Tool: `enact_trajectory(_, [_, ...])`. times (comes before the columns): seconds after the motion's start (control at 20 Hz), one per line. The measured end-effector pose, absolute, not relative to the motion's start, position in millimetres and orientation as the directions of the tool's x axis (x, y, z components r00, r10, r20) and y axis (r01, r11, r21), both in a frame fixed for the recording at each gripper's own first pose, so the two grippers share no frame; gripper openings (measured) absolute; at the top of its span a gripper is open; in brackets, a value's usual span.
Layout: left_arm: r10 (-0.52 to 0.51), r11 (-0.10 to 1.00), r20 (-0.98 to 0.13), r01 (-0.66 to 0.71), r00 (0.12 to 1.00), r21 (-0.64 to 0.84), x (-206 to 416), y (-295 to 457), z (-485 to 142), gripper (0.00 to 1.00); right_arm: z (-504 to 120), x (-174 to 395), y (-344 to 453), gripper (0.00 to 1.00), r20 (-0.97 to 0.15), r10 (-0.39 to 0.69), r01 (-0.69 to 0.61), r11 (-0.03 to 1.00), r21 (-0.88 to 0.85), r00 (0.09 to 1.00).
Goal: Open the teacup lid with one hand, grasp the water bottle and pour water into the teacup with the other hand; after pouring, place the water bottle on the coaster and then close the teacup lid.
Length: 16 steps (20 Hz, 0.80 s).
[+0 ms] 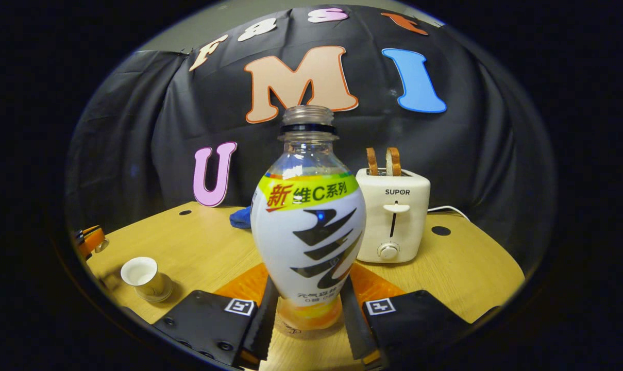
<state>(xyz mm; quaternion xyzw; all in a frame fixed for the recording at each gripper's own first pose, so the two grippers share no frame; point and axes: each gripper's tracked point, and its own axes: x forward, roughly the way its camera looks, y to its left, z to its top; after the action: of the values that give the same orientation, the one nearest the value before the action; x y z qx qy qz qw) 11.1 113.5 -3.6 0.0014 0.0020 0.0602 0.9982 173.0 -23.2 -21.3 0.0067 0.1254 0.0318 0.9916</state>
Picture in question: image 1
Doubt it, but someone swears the blue towel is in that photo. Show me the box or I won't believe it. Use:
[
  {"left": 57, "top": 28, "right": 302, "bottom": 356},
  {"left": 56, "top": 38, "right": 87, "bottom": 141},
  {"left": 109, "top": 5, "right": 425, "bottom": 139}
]
[{"left": 229, "top": 206, "right": 254, "bottom": 229}]

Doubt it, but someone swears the white toaster cable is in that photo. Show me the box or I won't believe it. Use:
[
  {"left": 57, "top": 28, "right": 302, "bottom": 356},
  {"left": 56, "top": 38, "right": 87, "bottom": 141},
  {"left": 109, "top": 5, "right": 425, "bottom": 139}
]
[{"left": 427, "top": 206, "right": 470, "bottom": 222}]

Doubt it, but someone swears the round cork coaster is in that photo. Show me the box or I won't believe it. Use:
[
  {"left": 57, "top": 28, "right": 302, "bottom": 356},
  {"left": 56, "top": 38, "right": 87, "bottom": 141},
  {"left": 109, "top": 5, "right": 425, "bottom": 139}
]
[{"left": 274, "top": 309, "right": 351, "bottom": 341}]

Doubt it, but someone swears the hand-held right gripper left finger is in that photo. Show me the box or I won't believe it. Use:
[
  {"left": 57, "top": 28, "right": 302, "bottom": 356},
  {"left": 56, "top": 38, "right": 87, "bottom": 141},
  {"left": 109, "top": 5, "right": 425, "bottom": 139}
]
[{"left": 153, "top": 263, "right": 280, "bottom": 369}]

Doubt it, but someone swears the black backdrop cloth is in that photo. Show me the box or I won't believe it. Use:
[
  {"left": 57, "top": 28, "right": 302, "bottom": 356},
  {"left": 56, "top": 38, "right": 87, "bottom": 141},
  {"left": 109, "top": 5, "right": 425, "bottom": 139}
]
[{"left": 65, "top": 5, "right": 557, "bottom": 268}]

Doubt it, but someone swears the cream ceramic teacup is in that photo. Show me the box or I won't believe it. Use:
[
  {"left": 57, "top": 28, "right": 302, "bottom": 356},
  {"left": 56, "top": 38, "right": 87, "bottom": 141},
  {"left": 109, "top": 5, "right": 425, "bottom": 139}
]
[{"left": 121, "top": 257, "right": 166, "bottom": 300}]

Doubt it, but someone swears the white toaster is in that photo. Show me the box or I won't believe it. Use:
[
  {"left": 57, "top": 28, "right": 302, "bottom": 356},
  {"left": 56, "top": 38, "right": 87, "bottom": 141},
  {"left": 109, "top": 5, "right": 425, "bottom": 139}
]
[{"left": 356, "top": 168, "right": 431, "bottom": 264}]

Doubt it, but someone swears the clear labelled water bottle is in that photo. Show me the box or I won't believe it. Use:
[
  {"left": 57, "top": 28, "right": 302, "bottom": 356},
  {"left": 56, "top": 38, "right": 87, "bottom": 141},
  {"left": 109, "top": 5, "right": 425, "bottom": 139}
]
[{"left": 250, "top": 105, "right": 367, "bottom": 331}]

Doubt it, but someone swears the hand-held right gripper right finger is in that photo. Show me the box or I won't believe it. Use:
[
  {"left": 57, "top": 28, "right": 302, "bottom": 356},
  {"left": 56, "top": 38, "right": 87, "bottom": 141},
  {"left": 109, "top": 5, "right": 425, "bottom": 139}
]
[{"left": 340, "top": 263, "right": 472, "bottom": 369}]

